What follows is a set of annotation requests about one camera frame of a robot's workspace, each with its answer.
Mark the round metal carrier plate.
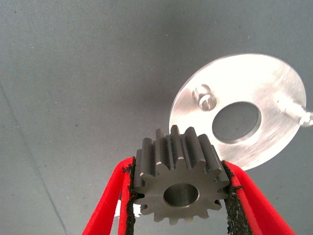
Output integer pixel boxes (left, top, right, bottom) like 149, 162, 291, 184
168, 53, 313, 171

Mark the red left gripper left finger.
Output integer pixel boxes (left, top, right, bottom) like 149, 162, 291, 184
82, 156, 142, 235

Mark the dark grey table cloth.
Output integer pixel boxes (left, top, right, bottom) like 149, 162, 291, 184
0, 0, 313, 235

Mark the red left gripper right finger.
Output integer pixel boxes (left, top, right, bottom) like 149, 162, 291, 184
221, 160, 296, 235

